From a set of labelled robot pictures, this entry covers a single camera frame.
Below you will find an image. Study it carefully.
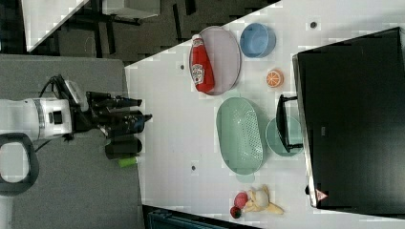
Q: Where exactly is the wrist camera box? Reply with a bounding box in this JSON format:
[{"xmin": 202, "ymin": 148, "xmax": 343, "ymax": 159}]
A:
[{"xmin": 65, "ymin": 80, "xmax": 89, "ymax": 112}]

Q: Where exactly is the blue bowl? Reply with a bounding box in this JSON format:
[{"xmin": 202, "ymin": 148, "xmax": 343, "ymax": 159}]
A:
[{"xmin": 240, "ymin": 23, "xmax": 276, "ymax": 58}]

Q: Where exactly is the lime green cup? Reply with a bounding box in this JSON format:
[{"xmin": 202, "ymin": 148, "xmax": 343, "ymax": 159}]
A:
[{"xmin": 118, "ymin": 156, "xmax": 138, "ymax": 168}]

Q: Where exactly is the red ketchup bottle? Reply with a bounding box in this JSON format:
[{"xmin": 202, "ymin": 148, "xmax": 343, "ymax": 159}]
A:
[{"xmin": 191, "ymin": 34, "xmax": 215, "ymax": 93}]

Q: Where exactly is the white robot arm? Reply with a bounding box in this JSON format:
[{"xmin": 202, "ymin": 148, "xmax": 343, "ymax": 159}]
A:
[{"xmin": 1, "ymin": 97, "xmax": 146, "ymax": 229}]

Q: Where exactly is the orange half toy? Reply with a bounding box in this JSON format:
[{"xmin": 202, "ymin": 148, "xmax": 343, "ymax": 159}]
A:
[{"xmin": 266, "ymin": 69, "xmax": 284, "ymax": 88}]

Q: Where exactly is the pink oval plate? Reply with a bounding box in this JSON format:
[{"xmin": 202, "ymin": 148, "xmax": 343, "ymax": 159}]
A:
[{"xmin": 189, "ymin": 26, "xmax": 242, "ymax": 95}]

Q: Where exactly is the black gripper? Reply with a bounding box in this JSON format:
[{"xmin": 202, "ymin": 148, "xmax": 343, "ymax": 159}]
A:
[{"xmin": 72, "ymin": 92, "xmax": 153, "ymax": 138}]

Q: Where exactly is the peeled banana toy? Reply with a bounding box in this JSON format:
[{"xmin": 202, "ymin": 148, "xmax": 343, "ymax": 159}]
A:
[{"xmin": 244, "ymin": 185, "xmax": 284, "ymax": 215}]

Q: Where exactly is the pink strawberry toy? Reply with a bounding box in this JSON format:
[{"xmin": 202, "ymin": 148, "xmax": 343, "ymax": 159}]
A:
[{"xmin": 234, "ymin": 192, "xmax": 248, "ymax": 209}]

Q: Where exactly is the black toaster oven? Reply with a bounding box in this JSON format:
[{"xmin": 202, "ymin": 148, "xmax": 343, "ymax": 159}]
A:
[{"xmin": 276, "ymin": 27, "xmax": 405, "ymax": 219}]

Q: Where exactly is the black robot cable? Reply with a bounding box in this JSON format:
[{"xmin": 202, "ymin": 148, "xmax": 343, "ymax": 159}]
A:
[{"xmin": 33, "ymin": 74, "xmax": 70, "ymax": 153}]

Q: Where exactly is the green plastic strainer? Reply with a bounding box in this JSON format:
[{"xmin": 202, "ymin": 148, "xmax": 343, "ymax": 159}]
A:
[{"xmin": 216, "ymin": 97, "xmax": 266, "ymax": 183}]

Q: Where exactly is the small green plate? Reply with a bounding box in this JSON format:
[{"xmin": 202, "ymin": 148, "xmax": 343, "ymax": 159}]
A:
[{"xmin": 266, "ymin": 116, "xmax": 303, "ymax": 156}]

